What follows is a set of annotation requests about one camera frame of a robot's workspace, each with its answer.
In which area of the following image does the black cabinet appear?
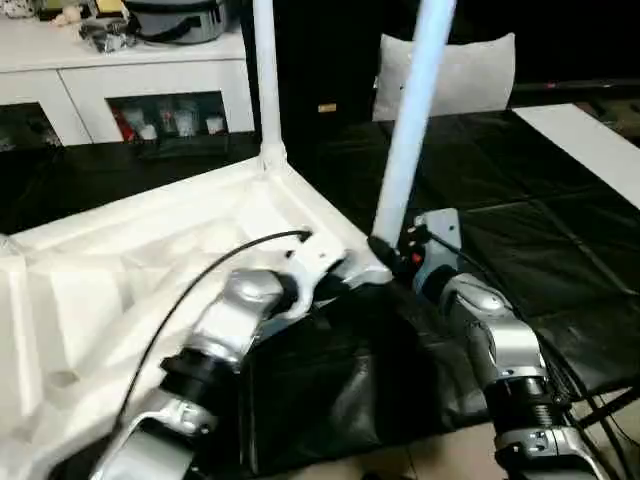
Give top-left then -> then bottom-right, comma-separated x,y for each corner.
245,0 -> 411,146

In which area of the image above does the black metal bench leg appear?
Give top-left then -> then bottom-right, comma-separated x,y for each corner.
578,385 -> 640,423

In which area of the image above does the white board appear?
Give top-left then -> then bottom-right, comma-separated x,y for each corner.
511,103 -> 640,208

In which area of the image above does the white cabinet with glass doors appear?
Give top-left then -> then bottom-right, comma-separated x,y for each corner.
0,28 -> 257,148

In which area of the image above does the white plastic table leg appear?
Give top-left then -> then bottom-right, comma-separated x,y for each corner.
371,0 -> 458,247
251,0 -> 290,173

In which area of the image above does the grey cushion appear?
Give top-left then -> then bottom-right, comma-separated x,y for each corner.
372,33 -> 518,122

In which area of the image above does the dark gear on cabinet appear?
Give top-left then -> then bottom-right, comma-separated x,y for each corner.
78,0 -> 243,51

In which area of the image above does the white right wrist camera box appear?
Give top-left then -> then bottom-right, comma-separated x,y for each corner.
409,208 -> 464,263

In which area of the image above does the black work mat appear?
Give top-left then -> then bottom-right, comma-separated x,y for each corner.
0,103 -> 640,476

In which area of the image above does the white plastic table top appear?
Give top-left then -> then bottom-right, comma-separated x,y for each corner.
0,152 -> 393,480

